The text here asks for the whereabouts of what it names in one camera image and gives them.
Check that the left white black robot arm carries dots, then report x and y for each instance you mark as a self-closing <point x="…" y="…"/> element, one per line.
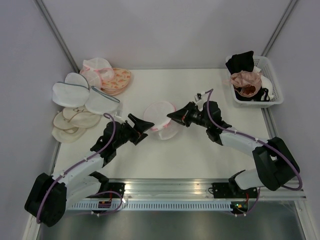
<point x="51" y="195"/>

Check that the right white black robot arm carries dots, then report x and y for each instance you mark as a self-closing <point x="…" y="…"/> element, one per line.
<point x="274" y="163"/>

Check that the orange floral laundry bag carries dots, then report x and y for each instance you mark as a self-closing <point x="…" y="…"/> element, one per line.
<point x="119" y="83"/>

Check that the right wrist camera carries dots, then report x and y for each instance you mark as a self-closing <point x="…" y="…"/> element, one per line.
<point x="198" y="97"/>

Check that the black garment in basket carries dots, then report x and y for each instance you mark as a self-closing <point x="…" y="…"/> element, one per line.
<point x="241" y="62"/>

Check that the white plastic basket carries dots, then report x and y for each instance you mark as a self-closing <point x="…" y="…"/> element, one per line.
<point x="265" y="68"/>

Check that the pink mesh laundry bag stack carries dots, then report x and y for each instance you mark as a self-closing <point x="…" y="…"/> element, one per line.
<point x="97" y="71"/>

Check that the pink trimmed mesh laundry bag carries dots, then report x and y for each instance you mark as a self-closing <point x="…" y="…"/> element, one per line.
<point x="164" y="127"/>

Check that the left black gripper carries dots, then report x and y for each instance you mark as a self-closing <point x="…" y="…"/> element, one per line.
<point x="140" y="126"/>

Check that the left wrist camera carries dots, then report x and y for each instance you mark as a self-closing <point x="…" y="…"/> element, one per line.
<point x="119" y="112"/>

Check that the white bra in basket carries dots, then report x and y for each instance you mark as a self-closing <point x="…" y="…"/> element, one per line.
<point x="267" y="84"/>

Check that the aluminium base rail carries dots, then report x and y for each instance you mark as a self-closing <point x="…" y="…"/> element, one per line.
<point x="192" y="189"/>

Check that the left aluminium frame post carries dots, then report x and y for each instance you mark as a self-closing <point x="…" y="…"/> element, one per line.
<point x="56" y="33"/>

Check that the pink bra in basket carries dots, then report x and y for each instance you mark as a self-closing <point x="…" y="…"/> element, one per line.
<point x="245" y="83"/>

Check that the white slotted cable duct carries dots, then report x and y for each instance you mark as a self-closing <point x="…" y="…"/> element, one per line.
<point x="134" y="205"/>

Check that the white grey trimmed laundry bag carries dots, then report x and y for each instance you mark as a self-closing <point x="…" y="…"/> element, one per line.
<point x="72" y="93"/>

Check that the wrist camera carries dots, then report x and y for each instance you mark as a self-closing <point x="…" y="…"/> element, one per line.
<point x="119" y="112"/>
<point x="198" y="97"/>

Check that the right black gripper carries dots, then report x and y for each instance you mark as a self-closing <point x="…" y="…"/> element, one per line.
<point x="182" y="115"/>

